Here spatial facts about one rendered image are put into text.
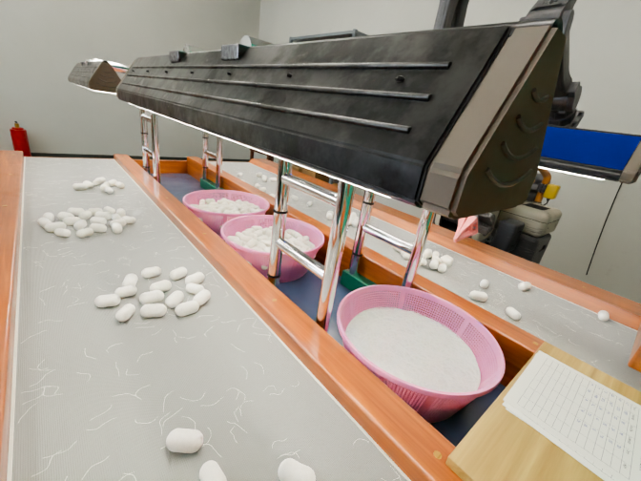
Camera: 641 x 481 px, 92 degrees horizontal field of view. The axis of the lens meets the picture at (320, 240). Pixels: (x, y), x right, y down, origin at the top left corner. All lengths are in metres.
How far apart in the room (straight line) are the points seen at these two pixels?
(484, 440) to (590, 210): 2.53
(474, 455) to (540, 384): 0.18
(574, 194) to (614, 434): 2.42
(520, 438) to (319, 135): 0.39
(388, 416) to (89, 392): 0.34
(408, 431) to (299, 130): 0.34
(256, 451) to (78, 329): 0.31
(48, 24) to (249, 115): 5.01
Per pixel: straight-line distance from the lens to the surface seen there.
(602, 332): 0.89
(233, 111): 0.25
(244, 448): 0.39
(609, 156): 0.68
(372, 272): 0.76
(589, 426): 0.53
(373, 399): 0.42
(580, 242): 2.89
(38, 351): 0.55
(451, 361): 0.59
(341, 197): 0.42
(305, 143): 0.17
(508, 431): 0.45
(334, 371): 0.44
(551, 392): 0.54
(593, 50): 2.98
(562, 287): 0.99
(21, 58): 5.19
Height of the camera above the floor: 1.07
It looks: 22 degrees down
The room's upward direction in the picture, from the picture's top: 9 degrees clockwise
